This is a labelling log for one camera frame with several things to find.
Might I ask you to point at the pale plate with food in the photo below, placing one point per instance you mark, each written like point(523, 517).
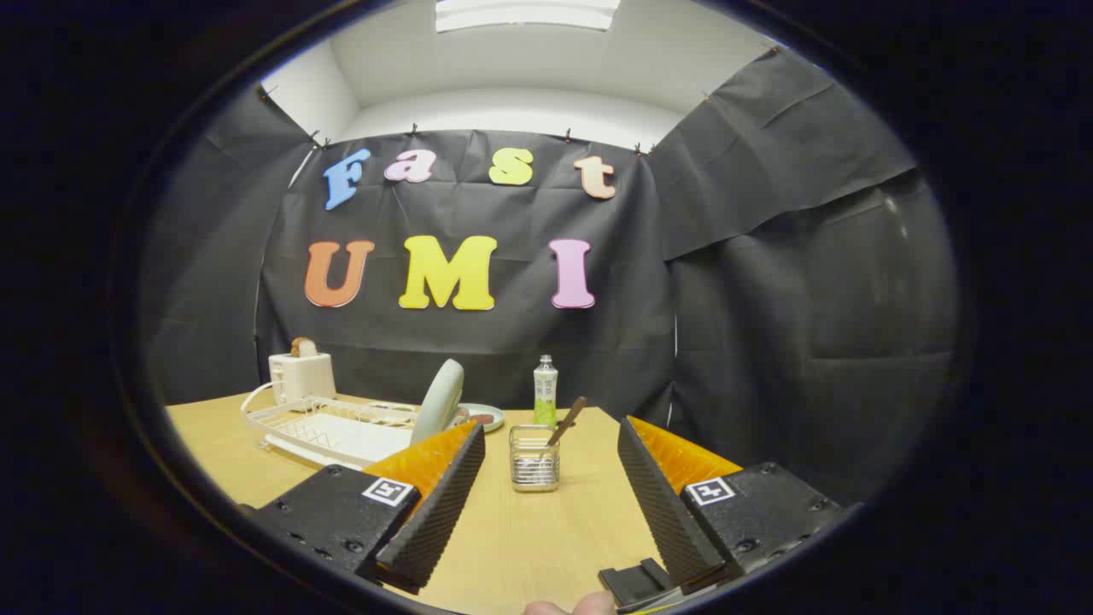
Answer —
point(497, 418)

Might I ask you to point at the bread slice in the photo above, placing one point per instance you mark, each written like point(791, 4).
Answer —
point(303, 348)

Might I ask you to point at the white toaster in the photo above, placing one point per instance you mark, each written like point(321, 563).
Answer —
point(299, 376)

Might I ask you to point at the ceiling light panel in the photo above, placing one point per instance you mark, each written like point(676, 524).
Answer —
point(525, 13)

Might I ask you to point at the pale green plate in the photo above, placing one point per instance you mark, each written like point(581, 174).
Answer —
point(440, 397)

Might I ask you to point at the black backdrop cloth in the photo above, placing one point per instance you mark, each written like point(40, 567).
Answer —
point(512, 342)

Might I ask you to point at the green tea bottle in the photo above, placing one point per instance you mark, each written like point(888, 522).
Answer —
point(545, 393)

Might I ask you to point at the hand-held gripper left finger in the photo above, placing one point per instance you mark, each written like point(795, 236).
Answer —
point(440, 512)

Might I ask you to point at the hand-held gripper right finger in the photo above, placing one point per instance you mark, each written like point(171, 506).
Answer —
point(662, 512)

